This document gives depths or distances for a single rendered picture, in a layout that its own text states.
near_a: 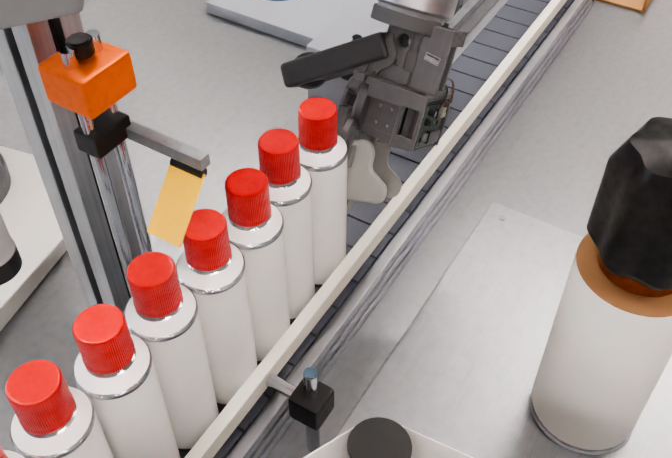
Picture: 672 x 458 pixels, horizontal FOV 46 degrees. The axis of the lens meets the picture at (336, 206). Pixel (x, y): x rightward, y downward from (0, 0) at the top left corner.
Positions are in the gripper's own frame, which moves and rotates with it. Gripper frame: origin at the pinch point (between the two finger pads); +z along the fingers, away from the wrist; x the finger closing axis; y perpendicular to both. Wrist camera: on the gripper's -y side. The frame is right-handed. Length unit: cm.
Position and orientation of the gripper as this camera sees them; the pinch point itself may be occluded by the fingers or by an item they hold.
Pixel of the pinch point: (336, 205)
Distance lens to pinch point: 78.4
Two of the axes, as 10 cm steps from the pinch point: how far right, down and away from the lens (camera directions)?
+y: 8.5, 3.6, -3.7
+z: -2.5, 9.2, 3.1
